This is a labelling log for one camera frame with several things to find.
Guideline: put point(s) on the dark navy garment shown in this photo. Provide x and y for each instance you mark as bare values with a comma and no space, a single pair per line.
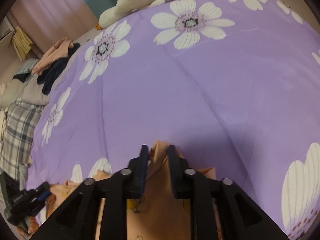
48,77

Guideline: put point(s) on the orange cartoon print garment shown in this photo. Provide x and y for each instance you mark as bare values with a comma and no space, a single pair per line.
157,215

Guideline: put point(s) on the pink folded garment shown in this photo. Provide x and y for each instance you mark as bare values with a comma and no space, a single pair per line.
57,51

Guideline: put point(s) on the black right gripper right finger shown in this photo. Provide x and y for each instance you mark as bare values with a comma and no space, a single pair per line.
219,209

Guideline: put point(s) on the purple floral bed cover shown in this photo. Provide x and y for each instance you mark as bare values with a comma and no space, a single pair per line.
234,84

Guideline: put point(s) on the pink curtain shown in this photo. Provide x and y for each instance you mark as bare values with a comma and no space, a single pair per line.
47,21

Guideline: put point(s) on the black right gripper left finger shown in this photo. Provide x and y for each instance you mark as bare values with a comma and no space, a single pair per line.
98,208

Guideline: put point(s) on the grey folded garment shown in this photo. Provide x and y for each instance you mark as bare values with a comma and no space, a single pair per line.
28,92

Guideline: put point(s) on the yellow woven basket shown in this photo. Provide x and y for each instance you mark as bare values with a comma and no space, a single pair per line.
22,43

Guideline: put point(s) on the striped blue grey cloth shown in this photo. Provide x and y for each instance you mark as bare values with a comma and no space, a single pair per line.
25,71

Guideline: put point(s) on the plaid grey white cloth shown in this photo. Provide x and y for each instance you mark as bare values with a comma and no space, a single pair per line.
18,135

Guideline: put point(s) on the person's left hand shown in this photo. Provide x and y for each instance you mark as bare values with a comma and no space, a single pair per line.
32,227

